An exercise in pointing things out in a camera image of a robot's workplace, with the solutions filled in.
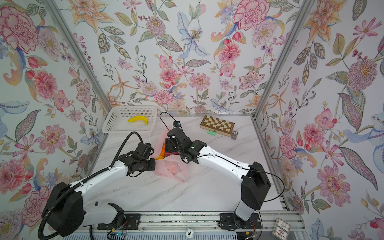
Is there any pink plastic bag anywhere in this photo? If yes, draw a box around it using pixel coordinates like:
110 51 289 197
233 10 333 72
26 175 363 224
154 128 188 183

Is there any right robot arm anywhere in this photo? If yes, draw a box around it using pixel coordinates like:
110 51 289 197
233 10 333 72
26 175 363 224
166 127 271 231

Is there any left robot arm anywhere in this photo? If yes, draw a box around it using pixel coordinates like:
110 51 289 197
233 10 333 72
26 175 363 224
38 143 156 240

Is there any orange fruit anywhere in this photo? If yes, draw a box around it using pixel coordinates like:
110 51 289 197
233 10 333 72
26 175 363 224
157 145 166 160

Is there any white plastic basket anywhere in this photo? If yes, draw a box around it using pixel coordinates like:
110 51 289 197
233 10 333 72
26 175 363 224
102 106 158 138

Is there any yellow banana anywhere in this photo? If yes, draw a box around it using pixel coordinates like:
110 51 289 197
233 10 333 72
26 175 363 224
128 116 149 125

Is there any wooden chessboard box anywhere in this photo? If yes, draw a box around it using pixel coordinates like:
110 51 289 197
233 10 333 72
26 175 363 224
200 115 235 137

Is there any small card box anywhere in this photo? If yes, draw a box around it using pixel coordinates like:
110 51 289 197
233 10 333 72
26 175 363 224
272 218 291 240

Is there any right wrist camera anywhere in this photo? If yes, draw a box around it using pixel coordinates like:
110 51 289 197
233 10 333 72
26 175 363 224
173 121 182 129

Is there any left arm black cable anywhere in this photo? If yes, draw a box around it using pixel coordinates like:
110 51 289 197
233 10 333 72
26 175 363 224
37 131 145 240

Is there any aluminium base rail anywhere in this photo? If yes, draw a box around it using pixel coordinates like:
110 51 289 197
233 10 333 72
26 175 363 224
47 211 307 233

